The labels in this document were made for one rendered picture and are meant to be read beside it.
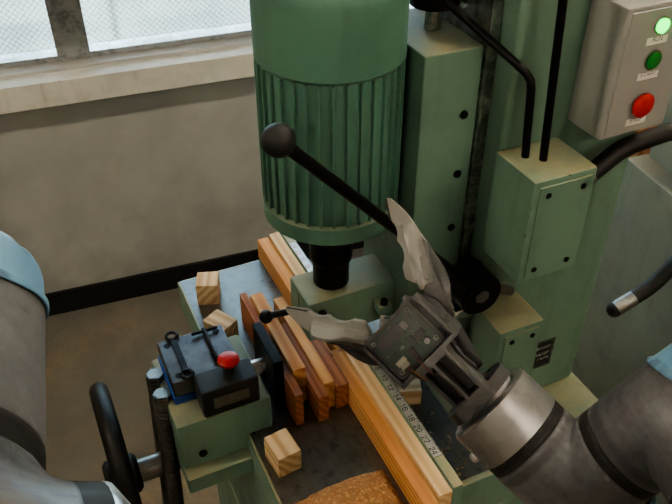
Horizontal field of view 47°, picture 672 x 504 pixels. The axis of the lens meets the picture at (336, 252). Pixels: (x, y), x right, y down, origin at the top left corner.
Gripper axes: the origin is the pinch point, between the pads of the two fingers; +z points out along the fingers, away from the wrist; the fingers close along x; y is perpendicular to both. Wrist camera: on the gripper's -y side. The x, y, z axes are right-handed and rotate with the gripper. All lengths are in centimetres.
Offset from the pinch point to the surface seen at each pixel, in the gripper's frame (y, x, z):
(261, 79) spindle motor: -7.9, -6.8, 20.2
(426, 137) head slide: -18.3, -14.3, 3.5
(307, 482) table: -23.0, 29.6, -15.3
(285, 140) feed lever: 3.4, -5.1, 10.5
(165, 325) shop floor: -163, 88, 45
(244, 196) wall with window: -174, 40, 57
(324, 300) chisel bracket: -28.1, 11.3, 0.0
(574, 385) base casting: -59, -1, -38
